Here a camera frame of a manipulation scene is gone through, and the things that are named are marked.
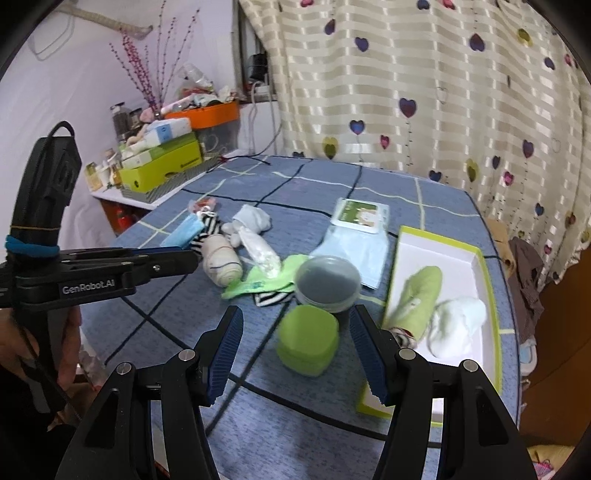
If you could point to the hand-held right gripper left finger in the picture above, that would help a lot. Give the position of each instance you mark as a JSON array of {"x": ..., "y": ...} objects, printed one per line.
[{"x": 227, "y": 350}]

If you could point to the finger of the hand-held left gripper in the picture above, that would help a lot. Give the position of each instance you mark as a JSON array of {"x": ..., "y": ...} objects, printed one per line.
[
  {"x": 171, "y": 267},
  {"x": 106, "y": 252}
]

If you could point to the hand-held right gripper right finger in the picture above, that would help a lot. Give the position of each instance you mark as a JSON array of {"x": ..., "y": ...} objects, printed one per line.
[{"x": 367, "y": 357}]

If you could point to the green square plastic container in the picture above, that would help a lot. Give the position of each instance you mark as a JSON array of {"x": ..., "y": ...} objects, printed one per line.
[{"x": 307, "y": 339}]

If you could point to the black white striped sock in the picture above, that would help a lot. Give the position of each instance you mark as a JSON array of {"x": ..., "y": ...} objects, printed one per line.
[
  {"x": 210, "y": 228},
  {"x": 272, "y": 298}
]

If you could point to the white knotted sock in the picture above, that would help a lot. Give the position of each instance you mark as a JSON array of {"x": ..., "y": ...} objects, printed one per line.
[{"x": 251, "y": 219}]

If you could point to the white box with green rim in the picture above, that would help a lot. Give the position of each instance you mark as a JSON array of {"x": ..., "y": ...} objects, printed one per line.
[{"x": 438, "y": 258}]

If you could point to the light blue wet wipes pack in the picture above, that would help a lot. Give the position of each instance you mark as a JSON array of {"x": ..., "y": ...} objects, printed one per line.
[{"x": 360, "y": 217}]

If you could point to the person's left hand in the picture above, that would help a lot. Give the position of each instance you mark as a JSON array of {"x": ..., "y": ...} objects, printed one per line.
[{"x": 69, "y": 341}]

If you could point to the blue face mask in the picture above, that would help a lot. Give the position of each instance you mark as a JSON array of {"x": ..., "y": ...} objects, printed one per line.
[{"x": 180, "y": 233}]

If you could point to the orange red cabinet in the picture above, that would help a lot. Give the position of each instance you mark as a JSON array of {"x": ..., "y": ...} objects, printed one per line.
[{"x": 122, "y": 219}]

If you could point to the beige rolled sock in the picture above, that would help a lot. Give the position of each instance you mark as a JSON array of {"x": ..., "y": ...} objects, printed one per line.
[{"x": 221, "y": 261}]

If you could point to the blue elastic band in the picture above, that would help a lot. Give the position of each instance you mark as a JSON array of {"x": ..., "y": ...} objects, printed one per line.
[{"x": 32, "y": 249}]

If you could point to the white side table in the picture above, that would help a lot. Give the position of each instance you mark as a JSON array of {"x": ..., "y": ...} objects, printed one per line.
[{"x": 111, "y": 196}]

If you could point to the row of small jars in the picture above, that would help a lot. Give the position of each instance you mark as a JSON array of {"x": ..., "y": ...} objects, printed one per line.
[{"x": 99, "y": 173}]

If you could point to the orange snack packet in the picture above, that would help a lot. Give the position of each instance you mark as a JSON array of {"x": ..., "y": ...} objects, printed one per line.
[{"x": 203, "y": 203}]

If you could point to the green rolled sock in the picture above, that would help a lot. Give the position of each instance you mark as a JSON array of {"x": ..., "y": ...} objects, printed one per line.
[{"x": 415, "y": 300}]

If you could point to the green plastic wrapper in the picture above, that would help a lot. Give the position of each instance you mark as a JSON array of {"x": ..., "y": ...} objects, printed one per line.
[{"x": 268, "y": 284}]

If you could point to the round clear plastic container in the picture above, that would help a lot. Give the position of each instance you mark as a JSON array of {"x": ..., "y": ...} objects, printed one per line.
[{"x": 328, "y": 281}]

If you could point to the black white zigzag tray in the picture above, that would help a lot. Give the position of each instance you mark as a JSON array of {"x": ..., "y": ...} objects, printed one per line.
[{"x": 184, "y": 182}]

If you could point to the white sock in clear bag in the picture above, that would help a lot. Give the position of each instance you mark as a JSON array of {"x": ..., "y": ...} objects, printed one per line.
[{"x": 261, "y": 251}]

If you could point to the green cardboard box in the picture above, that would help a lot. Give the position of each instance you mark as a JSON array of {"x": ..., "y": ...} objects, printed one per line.
[{"x": 152, "y": 173}]

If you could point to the white fluffy sock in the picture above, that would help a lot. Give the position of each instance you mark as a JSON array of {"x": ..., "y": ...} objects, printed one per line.
[{"x": 457, "y": 327}]

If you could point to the dark glass jar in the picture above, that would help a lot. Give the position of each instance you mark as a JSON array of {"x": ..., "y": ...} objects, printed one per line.
[{"x": 121, "y": 121}]

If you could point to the white green flat box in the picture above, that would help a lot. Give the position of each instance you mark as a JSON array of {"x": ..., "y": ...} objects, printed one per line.
[{"x": 157, "y": 150}]

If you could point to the white blue box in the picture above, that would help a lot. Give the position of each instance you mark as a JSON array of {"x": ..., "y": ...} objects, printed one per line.
[{"x": 168, "y": 130}]

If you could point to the clear plastic bin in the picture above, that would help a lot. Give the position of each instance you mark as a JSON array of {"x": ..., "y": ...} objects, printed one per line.
[{"x": 221, "y": 136}]

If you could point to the orange tray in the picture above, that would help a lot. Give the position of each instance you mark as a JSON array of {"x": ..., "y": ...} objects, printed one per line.
[{"x": 207, "y": 115}]

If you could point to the purple dried flower branches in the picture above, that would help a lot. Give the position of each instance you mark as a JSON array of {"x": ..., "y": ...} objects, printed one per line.
[{"x": 138, "y": 69}]

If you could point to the blue plaid blanket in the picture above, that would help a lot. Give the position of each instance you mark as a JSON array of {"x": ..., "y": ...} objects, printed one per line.
[{"x": 323, "y": 184}]

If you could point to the brown clothes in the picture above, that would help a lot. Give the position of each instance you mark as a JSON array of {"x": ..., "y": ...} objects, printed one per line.
[{"x": 526, "y": 277}]

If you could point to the pile of toiletries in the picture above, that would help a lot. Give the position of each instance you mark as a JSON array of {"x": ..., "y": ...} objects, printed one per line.
[{"x": 203, "y": 87}]

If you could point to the brown wooden cabinet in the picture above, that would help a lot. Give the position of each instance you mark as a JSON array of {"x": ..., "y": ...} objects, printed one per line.
[{"x": 563, "y": 369}]

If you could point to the white power strip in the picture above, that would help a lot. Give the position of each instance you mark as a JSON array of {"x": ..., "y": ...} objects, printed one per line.
[{"x": 261, "y": 87}]

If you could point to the black charger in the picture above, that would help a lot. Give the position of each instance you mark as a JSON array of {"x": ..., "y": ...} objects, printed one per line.
[{"x": 259, "y": 67}]

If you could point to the heart print striped curtain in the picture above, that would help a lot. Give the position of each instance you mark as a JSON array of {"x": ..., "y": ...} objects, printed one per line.
[{"x": 415, "y": 69}]

